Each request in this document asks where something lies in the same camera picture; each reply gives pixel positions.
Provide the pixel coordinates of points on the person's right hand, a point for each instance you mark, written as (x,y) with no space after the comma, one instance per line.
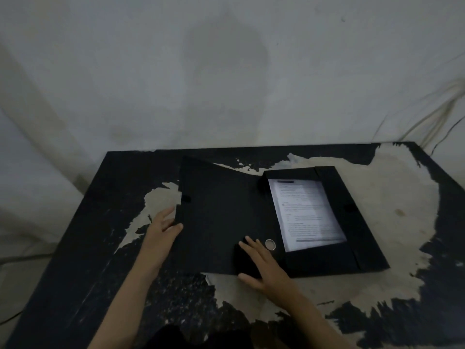
(270,276)

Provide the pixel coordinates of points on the person's left hand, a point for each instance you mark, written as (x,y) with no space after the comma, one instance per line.
(156,239)

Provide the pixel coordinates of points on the person's right middle finger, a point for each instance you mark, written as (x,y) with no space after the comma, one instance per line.
(257,247)

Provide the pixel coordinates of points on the person's left thumb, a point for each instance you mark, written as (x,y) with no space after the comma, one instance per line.
(174,231)

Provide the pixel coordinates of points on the person's right thumb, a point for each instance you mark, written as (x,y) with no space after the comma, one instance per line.
(250,281)

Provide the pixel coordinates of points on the black box file folder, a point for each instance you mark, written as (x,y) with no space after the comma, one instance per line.
(218,214)

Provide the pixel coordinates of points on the person's left forearm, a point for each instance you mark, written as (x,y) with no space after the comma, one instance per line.
(123,305)

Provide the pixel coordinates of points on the person's right forearm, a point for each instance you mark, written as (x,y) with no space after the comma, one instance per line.
(319,325)

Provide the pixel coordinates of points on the printed white paper sheets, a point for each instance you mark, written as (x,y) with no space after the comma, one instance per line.
(308,214)

